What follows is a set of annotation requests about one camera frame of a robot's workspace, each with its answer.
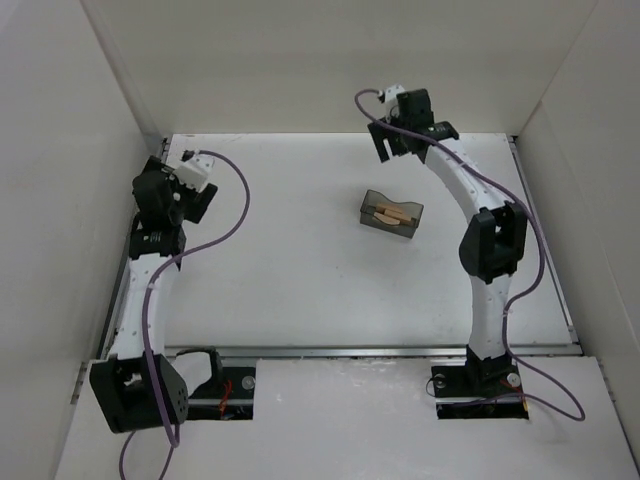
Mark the smoky transparent plastic box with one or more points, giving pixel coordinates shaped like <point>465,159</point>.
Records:
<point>368,208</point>

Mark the wood block one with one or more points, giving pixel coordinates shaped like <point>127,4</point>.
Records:
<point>389,219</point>

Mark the aluminium rail front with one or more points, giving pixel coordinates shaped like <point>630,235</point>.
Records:
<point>325,352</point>

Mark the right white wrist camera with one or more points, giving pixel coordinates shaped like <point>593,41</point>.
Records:
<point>389,95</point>

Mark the wood block two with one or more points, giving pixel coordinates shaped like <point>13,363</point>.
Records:
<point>386,208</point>

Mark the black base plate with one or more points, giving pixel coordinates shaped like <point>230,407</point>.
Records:
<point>460,395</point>
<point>230,398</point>

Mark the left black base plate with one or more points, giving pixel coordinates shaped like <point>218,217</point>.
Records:
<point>230,398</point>

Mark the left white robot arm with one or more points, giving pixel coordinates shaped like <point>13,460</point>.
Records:
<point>137,387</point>

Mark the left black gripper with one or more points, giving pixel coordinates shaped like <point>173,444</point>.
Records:
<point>201,201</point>

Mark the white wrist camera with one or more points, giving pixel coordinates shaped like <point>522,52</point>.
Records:
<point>389,95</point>
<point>194,169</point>

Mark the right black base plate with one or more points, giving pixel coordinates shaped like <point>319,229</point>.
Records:
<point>460,395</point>

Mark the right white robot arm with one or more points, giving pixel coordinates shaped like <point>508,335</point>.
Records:
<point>490,249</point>

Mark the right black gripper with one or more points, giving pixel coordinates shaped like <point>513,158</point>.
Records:
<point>386,138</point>

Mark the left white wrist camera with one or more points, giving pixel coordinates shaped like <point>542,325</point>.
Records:
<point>194,169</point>

